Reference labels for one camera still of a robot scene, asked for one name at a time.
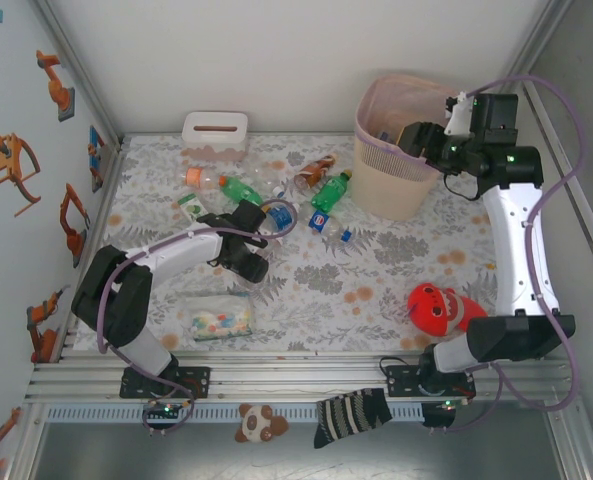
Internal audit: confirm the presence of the pink bin liner bag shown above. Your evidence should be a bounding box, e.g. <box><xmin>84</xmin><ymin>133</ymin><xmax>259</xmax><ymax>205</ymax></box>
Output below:
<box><xmin>354</xmin><ymin>73</ymin><xmax>460</xmax><ymax>174</ymax></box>

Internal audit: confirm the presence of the clear bottle blue label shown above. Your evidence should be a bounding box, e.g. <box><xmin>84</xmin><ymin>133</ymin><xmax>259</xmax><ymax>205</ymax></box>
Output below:
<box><xmin>260</xmin><ymin>202</ymin><xmax>298</xmax><ymax>236</ymax></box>

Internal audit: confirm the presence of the beige ribbed waste bin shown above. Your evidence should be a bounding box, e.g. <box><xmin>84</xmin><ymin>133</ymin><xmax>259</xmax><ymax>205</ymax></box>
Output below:
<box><xmin>351</xmin><ymin>73</ymin><xmax>460</xmax><ymax>222</ymax></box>

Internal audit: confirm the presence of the green bottle orange cap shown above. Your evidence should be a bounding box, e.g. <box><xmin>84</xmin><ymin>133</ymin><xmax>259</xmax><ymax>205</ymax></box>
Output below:
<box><xmin>219</xmin><ymin>174</ymin><xmax>266</xmax><ymax>211</ymax></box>

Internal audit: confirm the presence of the crushed clear bottle white cap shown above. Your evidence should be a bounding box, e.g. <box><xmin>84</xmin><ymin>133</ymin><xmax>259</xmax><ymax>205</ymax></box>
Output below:
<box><xmin>245</xmin><ymin>159</ymin><xmax>288</xmax><ymax>199</ymax></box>

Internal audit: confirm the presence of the green bottle yellow cap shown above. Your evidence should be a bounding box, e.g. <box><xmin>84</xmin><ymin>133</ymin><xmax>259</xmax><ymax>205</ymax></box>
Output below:
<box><xmin>309</xmin><ymin>169</ymin><xmax>354</xmax><ymax>214</ymax></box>

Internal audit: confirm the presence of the plastic bag of colourful pieces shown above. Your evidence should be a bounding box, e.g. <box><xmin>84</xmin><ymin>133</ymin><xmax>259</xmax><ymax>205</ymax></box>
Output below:
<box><xmin>183</xmin><ymin>293</ymin><xmax>255</xmax><ymax>342</ymax></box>

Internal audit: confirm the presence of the brown coffee bottle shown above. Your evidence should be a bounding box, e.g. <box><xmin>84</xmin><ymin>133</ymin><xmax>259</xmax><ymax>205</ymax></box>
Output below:
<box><xmin>293</xmin><ymin>153</ymin><xmax>338</xmax><ymax>190</ymax></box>

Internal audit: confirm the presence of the white pink tissue box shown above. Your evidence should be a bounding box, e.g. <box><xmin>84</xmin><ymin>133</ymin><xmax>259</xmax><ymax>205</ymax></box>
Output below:
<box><xmin>180</xmin><ymin>110</ymin><xmax>251</xmax><ymax>162</ymax></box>

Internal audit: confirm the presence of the red shark plush toy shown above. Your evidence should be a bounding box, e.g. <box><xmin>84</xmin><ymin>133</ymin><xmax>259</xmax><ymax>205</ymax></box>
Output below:
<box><xmin>406</xmin><ymin>282</ymin><xmax>488</xmax><ymax>337</ymax></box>

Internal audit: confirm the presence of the panda plush toy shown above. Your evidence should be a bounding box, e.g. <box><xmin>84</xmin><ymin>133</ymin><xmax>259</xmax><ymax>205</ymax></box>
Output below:
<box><xmin>234</xmin><ymin>403</ymin><xmax>290</xmax><ymax>445</ymax></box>

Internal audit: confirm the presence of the left controller board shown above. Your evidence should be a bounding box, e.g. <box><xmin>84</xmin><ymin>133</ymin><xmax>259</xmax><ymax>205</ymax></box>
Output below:
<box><xmin>143</xmin><ymin>399</ymin><xmax>187</xmax><ymax>421</ymax></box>

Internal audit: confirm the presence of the controller board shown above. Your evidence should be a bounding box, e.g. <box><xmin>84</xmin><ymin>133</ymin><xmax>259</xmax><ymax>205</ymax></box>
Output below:
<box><xmin>422</xmin><ymin>399</ymin><xmax>465</xmax><ymax>430</ymax></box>
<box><xmin>143</xmin><ymin>399</ymin><xmax>187</xmax><ymax>421</ymax></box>

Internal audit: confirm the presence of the black white striped sock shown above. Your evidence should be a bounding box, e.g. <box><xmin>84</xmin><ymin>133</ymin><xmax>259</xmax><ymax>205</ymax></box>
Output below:
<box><xmin>313</xmin><ymin>387</ymin><xmax>394</xmax><ymax>450</ymax></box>

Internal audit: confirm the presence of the right controller board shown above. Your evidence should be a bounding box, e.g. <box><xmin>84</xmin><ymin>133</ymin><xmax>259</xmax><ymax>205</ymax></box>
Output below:
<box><xmin>422</xmin><ymin>399</ymin><xmax>465</xmax><ymax>430</ymax></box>

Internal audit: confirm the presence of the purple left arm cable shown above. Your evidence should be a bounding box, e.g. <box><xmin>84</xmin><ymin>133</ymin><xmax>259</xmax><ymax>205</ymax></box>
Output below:
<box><xmin>95</xmin><ymin>198</ymin><xmax>300</xmax><ymax>437</ymax></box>

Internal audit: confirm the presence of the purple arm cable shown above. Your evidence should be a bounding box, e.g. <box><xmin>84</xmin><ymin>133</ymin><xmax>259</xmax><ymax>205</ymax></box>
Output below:
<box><xmin>428</xmin><ymin>74</ymin><xmax>591</xmax><ymax>434</ymax></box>
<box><xmin>95</xmin><ymin>198</ymin><xmax>300</xmax><ymax>437</ymax></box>

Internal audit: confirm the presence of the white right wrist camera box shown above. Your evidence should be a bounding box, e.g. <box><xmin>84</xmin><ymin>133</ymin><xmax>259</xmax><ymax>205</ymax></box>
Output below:
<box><xmin>444</xmin><ymin>92</ymin><xmax>478</xmax><ymax>137</ymax></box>

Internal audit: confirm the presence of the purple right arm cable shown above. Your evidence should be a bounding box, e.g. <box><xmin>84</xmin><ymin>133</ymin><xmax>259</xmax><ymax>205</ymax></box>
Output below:
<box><xmin>428</xmin><ymin>74</ymin><xmax>591</xmax><ymax>434</ymax></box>

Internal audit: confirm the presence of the aluminium frame post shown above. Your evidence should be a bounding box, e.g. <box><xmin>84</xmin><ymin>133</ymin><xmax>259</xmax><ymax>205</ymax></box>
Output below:
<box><xmin>31</xmin><ymin>0</ymin><xmax>128</xmax><ymax>151</ymax></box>
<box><xmin>495</xmin><ymin>0</ymin><xmax>576</xmax><ymax>101</ymax></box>

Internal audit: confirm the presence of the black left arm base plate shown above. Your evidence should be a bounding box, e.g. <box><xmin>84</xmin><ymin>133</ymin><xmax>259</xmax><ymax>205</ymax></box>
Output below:
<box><xmin>119</xmin><ymin>366</ymin><xmax>212</xmax><ymax>400</ymax></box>

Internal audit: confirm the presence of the aluminium frame rail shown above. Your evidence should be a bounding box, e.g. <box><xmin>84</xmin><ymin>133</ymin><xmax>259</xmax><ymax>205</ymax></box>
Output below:
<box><xmin>23</xmin><ymin>352</ymin><xmax>585</xmax><ymax>407</ymax></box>

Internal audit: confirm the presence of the white slotted cable duct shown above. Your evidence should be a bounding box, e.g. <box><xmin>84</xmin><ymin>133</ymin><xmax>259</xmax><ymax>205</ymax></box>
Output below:
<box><xmin>45</xmin><ymin>403</ymin><xmax>425</xmax><ymax>425</ymax></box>

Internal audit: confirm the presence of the blue orange wall sticker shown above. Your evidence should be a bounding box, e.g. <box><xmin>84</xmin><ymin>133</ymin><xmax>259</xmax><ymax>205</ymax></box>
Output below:
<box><xmin>86</xmin><ymin>125</ymin><xmax>106</xmax><ymax>194</ymax></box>

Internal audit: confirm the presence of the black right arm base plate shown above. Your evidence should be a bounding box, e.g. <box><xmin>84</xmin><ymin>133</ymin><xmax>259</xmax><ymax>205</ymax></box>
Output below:
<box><xmin>384</xmin><ymin>363</ymin><xmax>477</xmax><ymax>400</ymax></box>

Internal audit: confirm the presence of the orange claw wall sticker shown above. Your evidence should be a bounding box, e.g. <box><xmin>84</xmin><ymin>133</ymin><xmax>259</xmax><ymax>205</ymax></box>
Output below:
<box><xmin>0</xmin><ymin>132</ymin><xmax>42</xmax><ymax>217</ymax></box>

